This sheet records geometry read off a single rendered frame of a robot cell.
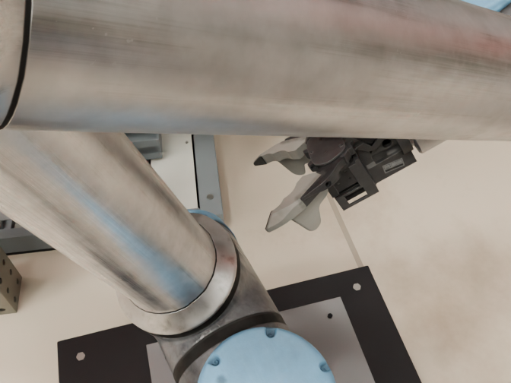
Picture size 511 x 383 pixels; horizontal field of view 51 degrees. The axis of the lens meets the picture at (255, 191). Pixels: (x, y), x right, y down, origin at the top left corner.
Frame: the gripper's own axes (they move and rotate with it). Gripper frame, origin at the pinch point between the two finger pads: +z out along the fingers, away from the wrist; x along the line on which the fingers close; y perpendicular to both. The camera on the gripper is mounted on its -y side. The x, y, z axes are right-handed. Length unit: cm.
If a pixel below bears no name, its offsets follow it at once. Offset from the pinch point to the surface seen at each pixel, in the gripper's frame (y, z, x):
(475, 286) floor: 81, -19, 33
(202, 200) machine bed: 33, 31, 58
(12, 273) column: 14, 75, 44
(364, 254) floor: 65, 1, 45
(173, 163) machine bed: 26, 35, 72
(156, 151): 20, 37, 72
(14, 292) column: 17, 76, 41
